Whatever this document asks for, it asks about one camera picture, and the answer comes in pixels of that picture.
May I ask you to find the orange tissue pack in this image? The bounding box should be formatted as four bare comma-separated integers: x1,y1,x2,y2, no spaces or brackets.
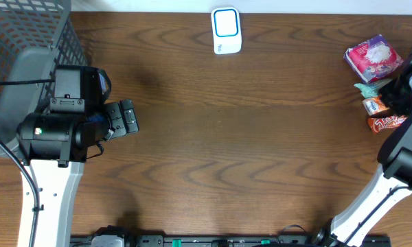
362,96,389,117

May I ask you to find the teal green wipes packet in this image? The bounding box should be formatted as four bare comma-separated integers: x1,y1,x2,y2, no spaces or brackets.
354,79,391,99

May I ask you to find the red brown snack bar wrapper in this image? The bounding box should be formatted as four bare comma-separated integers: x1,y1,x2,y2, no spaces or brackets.
367,115,407,133

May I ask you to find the purple red sanitary pad pack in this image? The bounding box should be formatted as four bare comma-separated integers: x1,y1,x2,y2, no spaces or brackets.
344,34,404,84

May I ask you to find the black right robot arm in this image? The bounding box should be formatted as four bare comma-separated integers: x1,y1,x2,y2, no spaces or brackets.
311,50,412,246

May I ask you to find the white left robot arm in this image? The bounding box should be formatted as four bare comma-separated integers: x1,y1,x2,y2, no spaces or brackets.
16,65,139,246

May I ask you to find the white barcode scanner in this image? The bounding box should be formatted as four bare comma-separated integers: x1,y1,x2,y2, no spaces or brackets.
211,7,242,55

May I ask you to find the grey plastic mesh basket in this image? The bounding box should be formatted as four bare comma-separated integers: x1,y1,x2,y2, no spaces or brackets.
0,0,87,153

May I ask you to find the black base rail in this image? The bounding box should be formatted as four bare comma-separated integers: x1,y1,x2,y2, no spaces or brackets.
70,226,392,247

